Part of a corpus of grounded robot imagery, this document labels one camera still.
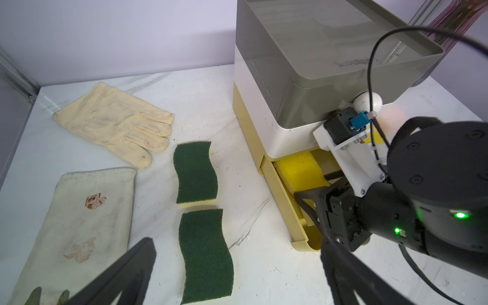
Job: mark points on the purple glass vase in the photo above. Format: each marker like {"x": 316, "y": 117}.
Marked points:
{"x": 458, "y": 17}

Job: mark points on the green yellow sponge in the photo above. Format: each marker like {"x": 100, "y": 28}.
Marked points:
{"x": 209, "y": 268}

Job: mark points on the pink sponge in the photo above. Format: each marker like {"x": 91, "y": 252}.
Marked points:
{"x": 391, "y": 118}

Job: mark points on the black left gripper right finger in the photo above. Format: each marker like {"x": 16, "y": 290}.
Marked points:
{"x": 350, "y": 279}

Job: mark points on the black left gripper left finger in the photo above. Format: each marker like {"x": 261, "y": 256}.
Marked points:
{"x": 126, "y": 281}

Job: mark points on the beige rubber glove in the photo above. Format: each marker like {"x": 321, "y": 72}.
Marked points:
{"x": 125, "y": 125}

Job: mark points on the aluminium frame profile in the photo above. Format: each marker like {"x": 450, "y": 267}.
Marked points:
{"x": 18, "y": 95}

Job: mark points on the olive three-drawer cabinet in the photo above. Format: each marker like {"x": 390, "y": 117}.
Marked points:
{"x": 297, "y": 62}

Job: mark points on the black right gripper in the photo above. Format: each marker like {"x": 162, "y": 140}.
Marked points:
{"x": 334, "y": 210}

